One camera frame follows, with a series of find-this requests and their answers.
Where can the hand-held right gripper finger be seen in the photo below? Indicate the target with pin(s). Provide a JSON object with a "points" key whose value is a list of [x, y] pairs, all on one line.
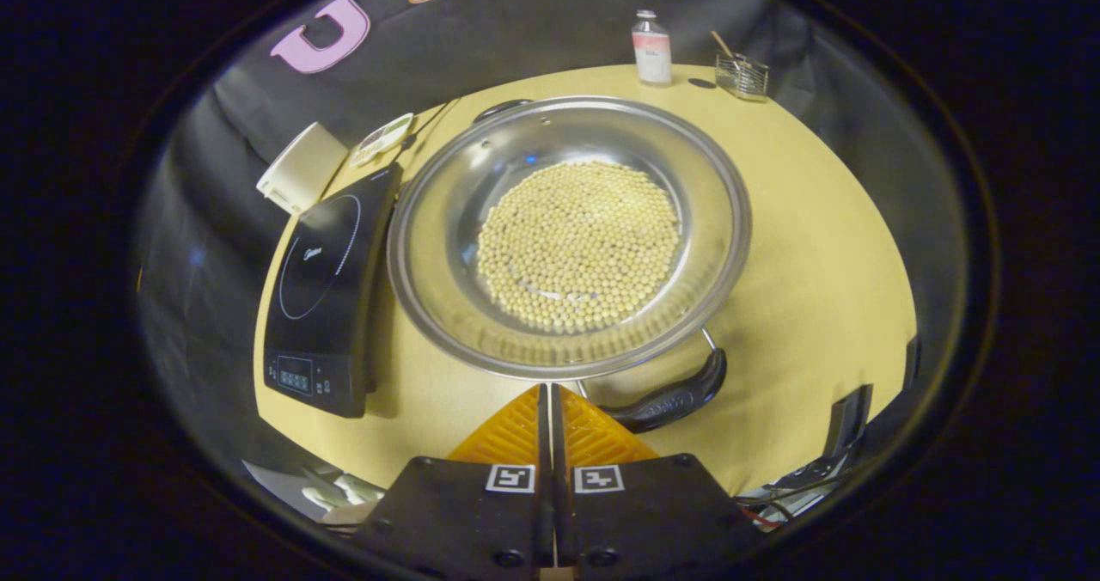
{"points": [[544, 512], [559, 512]]}

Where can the pile of yellow soybeans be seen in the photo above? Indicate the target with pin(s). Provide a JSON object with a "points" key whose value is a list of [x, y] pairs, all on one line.
{"points": [[576, 246]]}

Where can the stainless steel pot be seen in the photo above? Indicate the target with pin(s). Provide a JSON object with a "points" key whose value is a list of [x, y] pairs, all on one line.
{"points": [[447, 246]]}

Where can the black induction cooktop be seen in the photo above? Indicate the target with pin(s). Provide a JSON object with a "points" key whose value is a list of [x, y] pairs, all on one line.
{"points": [[326, 280]]}

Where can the white divided bean dish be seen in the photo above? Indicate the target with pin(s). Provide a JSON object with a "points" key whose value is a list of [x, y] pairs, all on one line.
{"points": [[382, 138]]}

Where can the white toaster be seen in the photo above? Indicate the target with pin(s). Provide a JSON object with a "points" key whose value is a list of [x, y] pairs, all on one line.
{"points": [[305, 168]]}

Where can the black round disc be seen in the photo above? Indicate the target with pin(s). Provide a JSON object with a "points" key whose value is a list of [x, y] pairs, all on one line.
{"points": [[702, 83]]}

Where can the clear bottle with pink label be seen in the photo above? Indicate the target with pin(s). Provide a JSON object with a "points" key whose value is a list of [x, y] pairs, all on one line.
{"points": [[651, 52]]}

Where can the wooden stick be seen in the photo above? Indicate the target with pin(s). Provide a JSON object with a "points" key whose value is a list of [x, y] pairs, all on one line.
{"points": [[722, 45]]}

